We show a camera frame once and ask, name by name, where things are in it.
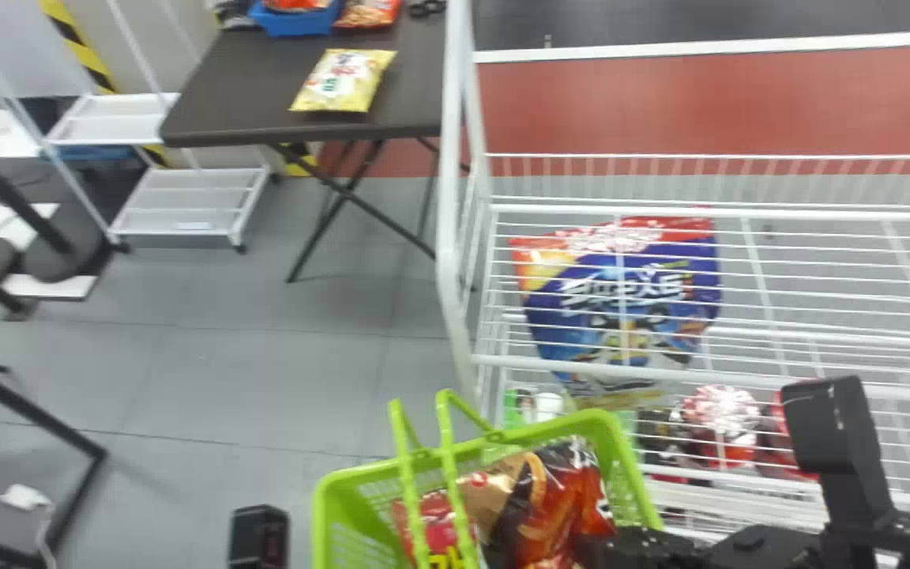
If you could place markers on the orange snack packet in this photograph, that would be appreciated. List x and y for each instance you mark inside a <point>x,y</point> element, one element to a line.
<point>366,12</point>

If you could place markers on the green basket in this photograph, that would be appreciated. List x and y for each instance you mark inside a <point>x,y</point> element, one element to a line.
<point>340,514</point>

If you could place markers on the blue cereal bag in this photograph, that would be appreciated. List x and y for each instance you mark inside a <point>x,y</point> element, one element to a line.
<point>621,292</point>

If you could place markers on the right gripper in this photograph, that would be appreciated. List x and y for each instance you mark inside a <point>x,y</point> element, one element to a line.
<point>660,551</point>

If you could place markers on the striped post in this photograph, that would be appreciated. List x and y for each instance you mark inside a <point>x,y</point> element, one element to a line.
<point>84,51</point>

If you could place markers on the red snack packet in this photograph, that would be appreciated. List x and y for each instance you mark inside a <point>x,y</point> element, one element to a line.
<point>435,529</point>
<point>565,506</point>

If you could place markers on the dark side table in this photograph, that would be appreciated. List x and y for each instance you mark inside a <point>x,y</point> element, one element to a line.
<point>257,87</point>

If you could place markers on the yellow snack packet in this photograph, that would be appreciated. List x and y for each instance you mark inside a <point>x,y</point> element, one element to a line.
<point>343,81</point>

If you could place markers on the blue basket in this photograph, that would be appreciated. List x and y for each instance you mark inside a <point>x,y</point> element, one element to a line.
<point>293,21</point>

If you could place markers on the red noodle cup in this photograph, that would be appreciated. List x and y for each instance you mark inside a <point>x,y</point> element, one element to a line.
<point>779,450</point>
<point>720,423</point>

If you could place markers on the brown snack packet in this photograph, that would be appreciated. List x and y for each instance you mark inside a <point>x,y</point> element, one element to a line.
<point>494,494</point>

